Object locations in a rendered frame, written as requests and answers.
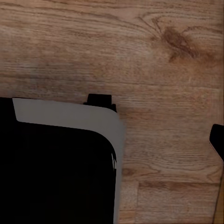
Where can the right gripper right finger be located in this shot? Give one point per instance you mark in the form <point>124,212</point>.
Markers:
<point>217,139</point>

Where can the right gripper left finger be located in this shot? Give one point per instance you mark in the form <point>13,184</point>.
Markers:
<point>11,140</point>

